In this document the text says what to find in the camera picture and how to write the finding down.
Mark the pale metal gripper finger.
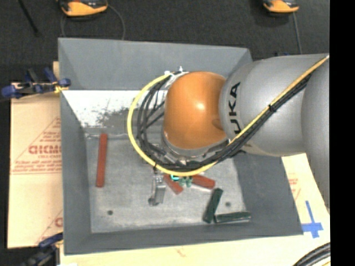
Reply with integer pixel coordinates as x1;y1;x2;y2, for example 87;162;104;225
148;177;158;206
155;176;168;205

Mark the red-brown flat block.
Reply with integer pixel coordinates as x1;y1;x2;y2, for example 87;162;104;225
190;174;216;190
163;173;185;196
95;133;109;188

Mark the grey metal bin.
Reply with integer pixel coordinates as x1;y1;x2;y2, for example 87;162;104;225
57;37;304;255

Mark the dark green flat block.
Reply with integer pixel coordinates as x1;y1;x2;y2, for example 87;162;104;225
213;211;252;224
202;187;224;224

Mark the brown cardboard board, red print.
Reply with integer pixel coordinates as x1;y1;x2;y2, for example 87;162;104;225
7;61;65;249

